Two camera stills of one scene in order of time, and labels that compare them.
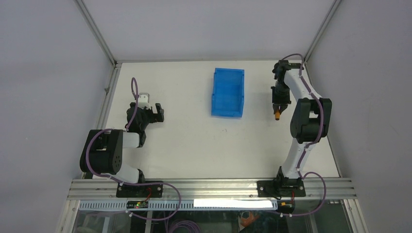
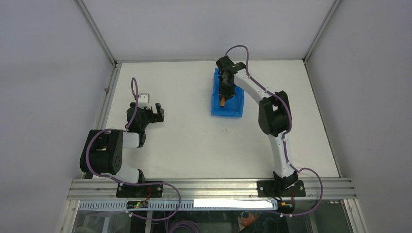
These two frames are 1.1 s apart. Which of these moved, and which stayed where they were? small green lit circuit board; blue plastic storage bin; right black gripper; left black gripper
Moved: right black gripper
Stayed: small green lit circuit board; blue plastic storage bin; left black gripper
